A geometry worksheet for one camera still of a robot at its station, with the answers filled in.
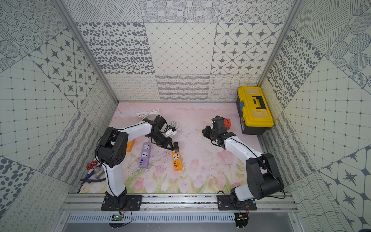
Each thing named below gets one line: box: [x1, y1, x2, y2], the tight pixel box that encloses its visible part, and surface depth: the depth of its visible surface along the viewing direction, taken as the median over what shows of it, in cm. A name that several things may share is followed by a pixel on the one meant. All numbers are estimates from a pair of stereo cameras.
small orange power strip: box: [171, 150, 183, 172], surface depth 88 cm
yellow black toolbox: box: [235, 86, 274, 135], surface depth 97 cm
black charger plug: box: [173, 142, 180, 153], surface depth 90 cm
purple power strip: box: [139, 142, 152, 169], surface depth 90 cm
